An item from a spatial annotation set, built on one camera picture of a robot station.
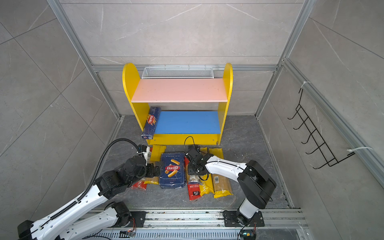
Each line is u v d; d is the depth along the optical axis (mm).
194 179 793
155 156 906
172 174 836
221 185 798
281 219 746
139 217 734
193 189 807
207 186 801
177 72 977
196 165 647
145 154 652
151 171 638
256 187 439
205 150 982
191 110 1191
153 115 955
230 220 730
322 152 625
